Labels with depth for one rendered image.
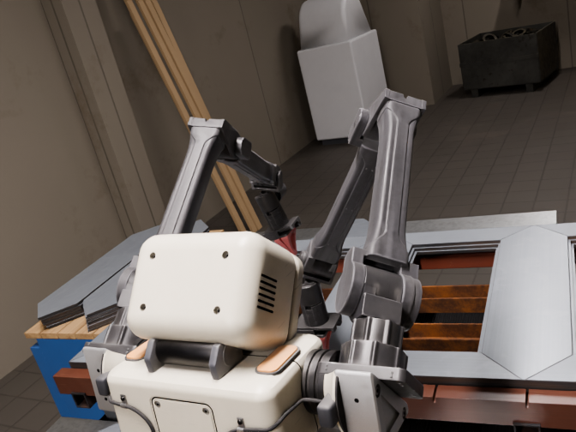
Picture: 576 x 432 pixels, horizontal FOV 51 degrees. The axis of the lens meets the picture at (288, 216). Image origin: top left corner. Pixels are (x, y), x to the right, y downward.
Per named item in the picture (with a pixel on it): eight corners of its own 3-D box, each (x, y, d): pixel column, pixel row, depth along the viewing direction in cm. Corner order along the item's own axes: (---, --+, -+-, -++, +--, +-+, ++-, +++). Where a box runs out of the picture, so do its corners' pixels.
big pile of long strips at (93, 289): (150, 235, 280) (146, 224, 278) (224, 230, 262) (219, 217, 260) (23, 333, 213) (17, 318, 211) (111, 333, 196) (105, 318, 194)
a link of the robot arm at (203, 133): (187, 99, 124) (233, 102, 122) (205, 141, 135) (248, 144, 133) (110, 299, 103) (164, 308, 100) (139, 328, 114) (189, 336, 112)
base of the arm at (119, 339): (79, 350, 99) (133, 355, 93) (96, 303, 102) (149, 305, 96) (115, 366, 105) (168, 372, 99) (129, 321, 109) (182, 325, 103)
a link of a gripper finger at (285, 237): (286, 253, 180) (272, 225, 178) (306, 247, 176) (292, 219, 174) (278, 264, 174) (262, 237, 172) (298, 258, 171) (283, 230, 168)
